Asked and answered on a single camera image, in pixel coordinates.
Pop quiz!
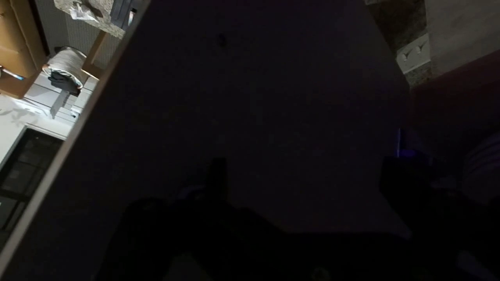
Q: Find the white wall outlet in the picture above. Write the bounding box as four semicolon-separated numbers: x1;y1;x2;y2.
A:
393;32;434;76

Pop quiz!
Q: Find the wooden base cabinet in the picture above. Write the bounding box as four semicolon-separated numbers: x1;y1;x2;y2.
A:
0;0;51;101

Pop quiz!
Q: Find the black glass stovetop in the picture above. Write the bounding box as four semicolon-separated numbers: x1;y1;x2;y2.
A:
0;127;65;247

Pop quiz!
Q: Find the silver drawer handle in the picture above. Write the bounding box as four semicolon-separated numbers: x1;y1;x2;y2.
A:
0;66;26;83

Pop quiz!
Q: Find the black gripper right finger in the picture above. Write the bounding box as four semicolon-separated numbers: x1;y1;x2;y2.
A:
379;154;434;210

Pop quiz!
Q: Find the light wooden cabinet door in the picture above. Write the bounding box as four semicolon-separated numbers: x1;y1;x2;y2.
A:
0;0;414;281

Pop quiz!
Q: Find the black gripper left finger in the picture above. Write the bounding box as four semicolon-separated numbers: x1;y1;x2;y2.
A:
204;157;229;207

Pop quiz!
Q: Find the white paper towel roll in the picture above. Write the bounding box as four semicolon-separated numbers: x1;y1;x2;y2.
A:
40;46;90;101

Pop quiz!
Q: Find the crumpled white plastic bag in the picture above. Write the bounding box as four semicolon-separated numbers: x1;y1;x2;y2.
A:
53;0;137;43

